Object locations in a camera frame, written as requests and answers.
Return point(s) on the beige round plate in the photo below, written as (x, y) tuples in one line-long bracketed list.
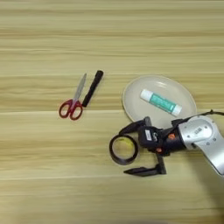
[(137, 105)]

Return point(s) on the black tape roll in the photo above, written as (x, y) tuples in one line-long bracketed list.
[(122, 161)]

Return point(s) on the black box with white label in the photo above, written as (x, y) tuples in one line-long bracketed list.
[(148, 136)]

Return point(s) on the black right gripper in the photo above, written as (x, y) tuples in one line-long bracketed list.
[(172, 143)]

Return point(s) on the white green glue stick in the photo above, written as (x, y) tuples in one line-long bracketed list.
[(160, 102)]

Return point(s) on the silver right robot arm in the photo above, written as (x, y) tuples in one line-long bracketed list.
[(210, 143)]

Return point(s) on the black marker pen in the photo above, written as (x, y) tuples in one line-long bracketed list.
[(92, 89)]

